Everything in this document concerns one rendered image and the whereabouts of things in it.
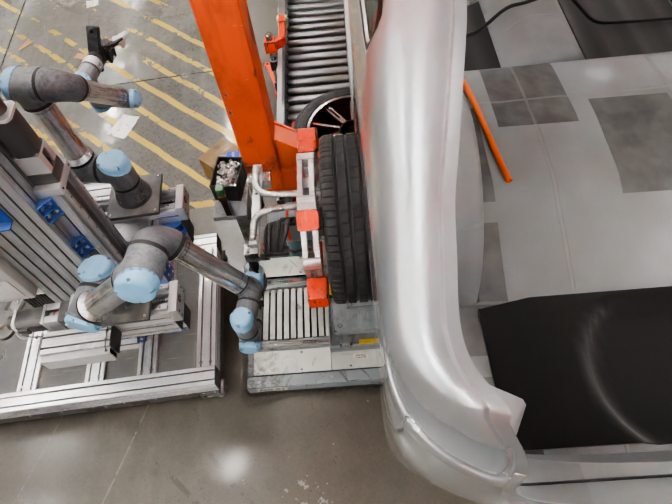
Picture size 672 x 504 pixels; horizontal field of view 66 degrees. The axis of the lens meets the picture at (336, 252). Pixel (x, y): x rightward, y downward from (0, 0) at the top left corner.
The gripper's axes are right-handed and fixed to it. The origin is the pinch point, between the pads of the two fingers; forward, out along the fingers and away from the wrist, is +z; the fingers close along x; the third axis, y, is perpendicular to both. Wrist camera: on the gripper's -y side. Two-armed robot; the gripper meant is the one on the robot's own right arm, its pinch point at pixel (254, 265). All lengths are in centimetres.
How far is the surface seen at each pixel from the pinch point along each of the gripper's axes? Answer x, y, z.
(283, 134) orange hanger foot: -11, 0, 68
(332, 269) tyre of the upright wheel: -30.5, 15.2, -13.4
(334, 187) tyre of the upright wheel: -33.7, 33.4, 7.3
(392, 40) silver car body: -51, 93, -1
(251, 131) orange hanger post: 1, 12, 60
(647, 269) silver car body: -137, 9, -20
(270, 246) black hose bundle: -9.3, 16.8, -2.9
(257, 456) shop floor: 14, -83, -53
